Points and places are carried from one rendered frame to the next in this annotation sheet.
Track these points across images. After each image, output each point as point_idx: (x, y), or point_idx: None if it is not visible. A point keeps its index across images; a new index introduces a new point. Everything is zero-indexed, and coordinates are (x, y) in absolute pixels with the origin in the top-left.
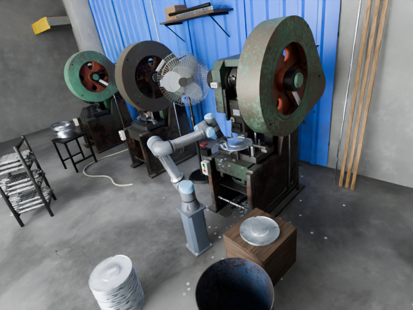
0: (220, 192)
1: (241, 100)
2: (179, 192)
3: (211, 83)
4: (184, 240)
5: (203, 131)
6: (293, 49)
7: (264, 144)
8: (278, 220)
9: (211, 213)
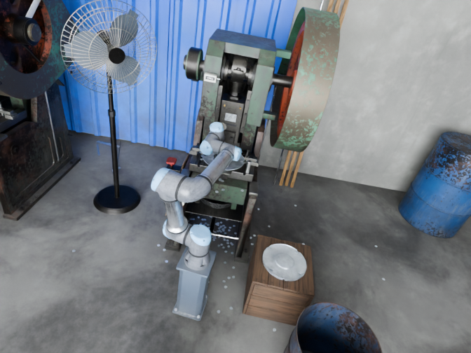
0: None
1: (294, 115)
2: (190, 246)
3: (207, 74)
4: (164, 305)
5: (232, 155)
6: None
7: (253, 156)
8: (290, 243)
9: (172, 253)
